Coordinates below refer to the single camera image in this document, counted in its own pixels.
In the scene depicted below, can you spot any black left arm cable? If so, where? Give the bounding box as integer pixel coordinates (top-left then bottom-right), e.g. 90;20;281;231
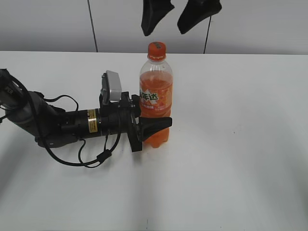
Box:
0;79;121;168

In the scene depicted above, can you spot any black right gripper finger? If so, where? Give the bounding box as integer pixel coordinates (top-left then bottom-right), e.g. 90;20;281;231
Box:
177;0;222;34
141;0;175;37

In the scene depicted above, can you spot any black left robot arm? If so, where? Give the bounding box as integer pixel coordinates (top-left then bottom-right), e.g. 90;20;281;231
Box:
0;69;172;152

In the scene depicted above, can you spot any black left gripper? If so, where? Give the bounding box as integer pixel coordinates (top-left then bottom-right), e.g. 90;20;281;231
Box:
99;91;172;152

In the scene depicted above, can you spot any orange bottle cap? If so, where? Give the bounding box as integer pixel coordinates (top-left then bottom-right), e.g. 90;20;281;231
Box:
148;41;167;62

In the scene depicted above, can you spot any orange meinianda soda bottle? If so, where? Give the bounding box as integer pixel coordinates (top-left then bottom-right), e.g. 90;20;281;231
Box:
139;56;174;148

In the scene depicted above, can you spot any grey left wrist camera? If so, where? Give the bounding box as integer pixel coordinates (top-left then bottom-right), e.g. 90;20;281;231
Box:
101;70;122;105

